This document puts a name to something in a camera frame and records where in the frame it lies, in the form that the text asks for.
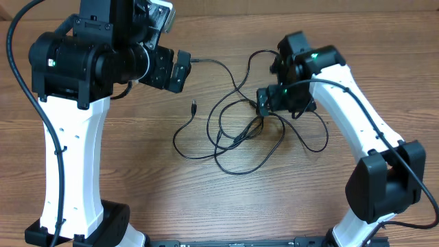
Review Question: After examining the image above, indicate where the black USB cable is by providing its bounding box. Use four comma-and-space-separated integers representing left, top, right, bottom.
190, 58, 287, 176
205, 49, 330, 153

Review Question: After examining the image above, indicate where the black thin cable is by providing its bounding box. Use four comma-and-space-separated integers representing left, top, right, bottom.
172, 99, 265, 161

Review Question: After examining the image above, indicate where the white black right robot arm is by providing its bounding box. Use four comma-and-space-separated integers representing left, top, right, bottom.
257, 32, 426, 246

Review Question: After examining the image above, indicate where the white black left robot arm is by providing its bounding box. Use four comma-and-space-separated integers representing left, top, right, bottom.
25, 0, 191, 246

